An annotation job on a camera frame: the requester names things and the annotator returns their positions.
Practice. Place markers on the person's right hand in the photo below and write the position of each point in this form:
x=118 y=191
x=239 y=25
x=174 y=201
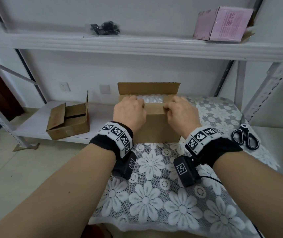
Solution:
x=183 y=116

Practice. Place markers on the person's left hand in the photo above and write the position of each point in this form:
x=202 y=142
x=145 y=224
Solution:
x=129 y=114

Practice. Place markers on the clear bubble wrap heap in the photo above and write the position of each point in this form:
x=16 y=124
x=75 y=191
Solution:
x=153 y=99

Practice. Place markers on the person's left forearm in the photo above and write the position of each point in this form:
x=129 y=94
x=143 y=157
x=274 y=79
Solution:
x=49 y=195

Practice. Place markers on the person's right forearm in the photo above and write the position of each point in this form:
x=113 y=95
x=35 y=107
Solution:
x=260 y=193

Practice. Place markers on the small brown cardboard box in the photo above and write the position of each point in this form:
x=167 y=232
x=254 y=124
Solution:
x=67 y=126

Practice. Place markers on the pink box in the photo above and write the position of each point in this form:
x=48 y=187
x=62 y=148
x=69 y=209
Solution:
x=226 y=24

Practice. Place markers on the black left wristband with markers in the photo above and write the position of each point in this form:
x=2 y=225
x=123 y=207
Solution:
x=106 y=143

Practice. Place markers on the black wristband with markers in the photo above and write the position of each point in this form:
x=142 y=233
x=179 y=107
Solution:
x=220 y=146
x=106 y=143

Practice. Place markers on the black right wristband with markers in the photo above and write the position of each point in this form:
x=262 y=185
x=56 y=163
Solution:
x=220 y=146

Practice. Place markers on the white metal shelving rack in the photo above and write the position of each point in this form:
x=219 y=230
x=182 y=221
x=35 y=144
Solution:
x=131 y=44
x=280 y=146

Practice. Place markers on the white floral lace tablecloth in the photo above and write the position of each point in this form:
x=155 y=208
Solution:
x=161 y=200

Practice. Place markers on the black crumpled plastic bundle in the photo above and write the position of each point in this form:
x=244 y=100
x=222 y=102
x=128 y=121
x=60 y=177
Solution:
x=105 y=28

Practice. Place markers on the orange trousers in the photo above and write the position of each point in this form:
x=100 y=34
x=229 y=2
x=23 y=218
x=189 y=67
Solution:
x=94 y=231

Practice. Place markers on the brown wooden door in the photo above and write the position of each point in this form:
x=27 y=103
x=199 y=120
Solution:
x=0 y=91

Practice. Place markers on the white blank wall plate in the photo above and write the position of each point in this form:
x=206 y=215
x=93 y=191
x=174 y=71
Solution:
x=104 y=89

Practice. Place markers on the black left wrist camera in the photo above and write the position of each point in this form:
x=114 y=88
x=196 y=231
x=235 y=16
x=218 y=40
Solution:
x=125 y=166

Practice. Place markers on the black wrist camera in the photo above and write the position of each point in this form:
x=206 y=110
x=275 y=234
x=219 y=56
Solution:
x=186 y=172
x=125 y=166

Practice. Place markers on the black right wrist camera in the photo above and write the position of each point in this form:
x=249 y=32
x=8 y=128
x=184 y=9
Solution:
x=186 y=172

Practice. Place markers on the white wall socket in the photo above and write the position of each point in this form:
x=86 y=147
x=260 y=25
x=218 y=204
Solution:
x=64 y=86

